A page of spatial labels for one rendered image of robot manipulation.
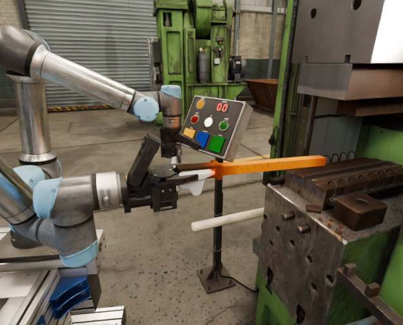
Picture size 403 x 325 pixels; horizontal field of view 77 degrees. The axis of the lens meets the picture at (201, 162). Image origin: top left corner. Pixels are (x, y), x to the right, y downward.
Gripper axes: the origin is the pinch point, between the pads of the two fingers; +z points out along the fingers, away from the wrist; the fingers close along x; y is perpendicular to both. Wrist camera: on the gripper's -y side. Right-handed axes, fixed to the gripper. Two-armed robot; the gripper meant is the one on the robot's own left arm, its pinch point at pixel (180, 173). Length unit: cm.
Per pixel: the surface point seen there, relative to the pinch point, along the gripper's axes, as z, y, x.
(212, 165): -21.2, -6.9, 43.8
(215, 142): -7.9, -17.3, -15.9
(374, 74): -40, -55, 29
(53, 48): -79, 321, -697
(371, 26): -51, -46, 34
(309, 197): 0, -44, 25
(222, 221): 30.3, -20.2, -6.8
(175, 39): -86, -6, -463
